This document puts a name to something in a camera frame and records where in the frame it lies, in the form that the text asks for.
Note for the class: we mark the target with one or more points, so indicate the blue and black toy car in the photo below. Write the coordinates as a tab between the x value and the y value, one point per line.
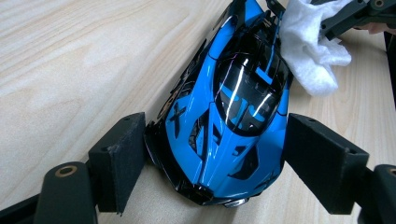
224	102

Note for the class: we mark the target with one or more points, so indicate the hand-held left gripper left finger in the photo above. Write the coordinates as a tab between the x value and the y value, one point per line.
121	161

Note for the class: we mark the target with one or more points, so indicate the white wet wipe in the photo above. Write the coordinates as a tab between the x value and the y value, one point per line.
311	53

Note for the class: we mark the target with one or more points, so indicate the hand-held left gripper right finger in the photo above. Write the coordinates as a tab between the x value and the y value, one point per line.
323	165

